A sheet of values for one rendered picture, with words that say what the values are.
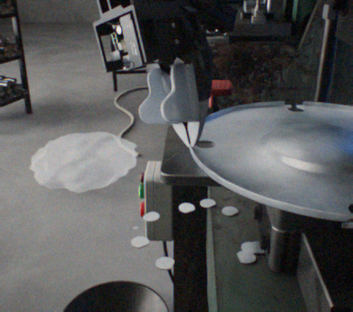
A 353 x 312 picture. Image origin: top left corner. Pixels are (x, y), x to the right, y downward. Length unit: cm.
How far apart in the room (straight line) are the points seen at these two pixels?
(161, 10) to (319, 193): 22
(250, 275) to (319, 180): 15
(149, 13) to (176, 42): 4
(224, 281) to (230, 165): 14
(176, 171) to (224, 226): 18
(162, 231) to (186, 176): 38
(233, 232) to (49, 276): 105
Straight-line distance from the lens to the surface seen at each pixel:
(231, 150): 46
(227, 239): 56
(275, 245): 49
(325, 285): 42
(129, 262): 154
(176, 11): 43
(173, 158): 44
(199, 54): 43
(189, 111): 44
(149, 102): 45
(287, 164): 44
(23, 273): 158
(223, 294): 48
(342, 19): 49
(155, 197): 74
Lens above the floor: 97
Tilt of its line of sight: 22 degrees down
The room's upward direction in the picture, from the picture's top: straight up
